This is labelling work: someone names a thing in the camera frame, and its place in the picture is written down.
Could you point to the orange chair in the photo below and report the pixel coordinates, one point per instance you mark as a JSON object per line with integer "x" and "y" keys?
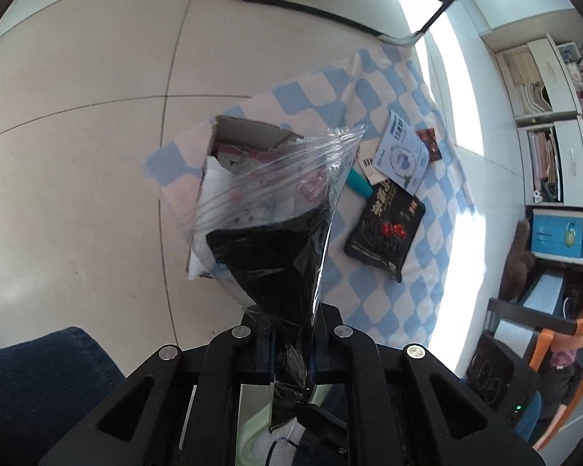
{"x": 580, "y": 388}

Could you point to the person's blue jeans leg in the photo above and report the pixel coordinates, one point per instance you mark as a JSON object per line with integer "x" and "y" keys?
{"x": 43, "y": 388}

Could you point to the pink cardboard box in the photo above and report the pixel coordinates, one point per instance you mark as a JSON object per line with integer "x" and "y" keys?
{"x": 245, "y": 131}

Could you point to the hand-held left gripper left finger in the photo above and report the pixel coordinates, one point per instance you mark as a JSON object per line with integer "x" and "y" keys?
{"x": 265, "y": 355}

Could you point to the white blue round-print packet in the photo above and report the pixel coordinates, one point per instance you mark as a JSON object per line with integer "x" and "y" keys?
{"x": 401, "y": 155}

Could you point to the brown fluffy object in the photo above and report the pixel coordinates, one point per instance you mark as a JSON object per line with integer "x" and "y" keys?
{"x": 517, "y": 262}

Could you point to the blue white checkered blanket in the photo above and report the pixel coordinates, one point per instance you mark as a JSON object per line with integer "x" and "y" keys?
{"x": 393, "y": 296}

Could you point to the black speaker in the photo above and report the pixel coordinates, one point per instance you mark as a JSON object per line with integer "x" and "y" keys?
{"x": 498, "y": 374}

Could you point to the white barcode card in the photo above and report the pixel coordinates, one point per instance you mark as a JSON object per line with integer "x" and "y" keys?
{"x": 369, "y": 154}

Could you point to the black snack packet red fruit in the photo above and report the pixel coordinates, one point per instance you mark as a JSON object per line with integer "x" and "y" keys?
{"x": 384, "y": 233}

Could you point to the dark floral card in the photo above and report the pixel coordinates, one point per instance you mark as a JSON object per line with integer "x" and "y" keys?
{"x": 428, "y": 144}

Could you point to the teal plastic object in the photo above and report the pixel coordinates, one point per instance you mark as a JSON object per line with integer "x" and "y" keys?
{"x": 360, "y": 183}

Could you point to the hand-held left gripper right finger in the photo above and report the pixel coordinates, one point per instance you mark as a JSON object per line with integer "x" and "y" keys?
{"x": 323, "y": 349}

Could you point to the white bookshelf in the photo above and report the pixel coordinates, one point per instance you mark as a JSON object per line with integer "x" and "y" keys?
{"x": 558, "y": 107}

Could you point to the clear plastic bag black contents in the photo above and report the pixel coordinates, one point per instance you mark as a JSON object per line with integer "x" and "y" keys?
{"x": 262, "y": 262}

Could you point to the blue storage box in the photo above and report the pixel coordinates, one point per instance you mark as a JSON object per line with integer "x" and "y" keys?
{"x": 563, "y": 235}

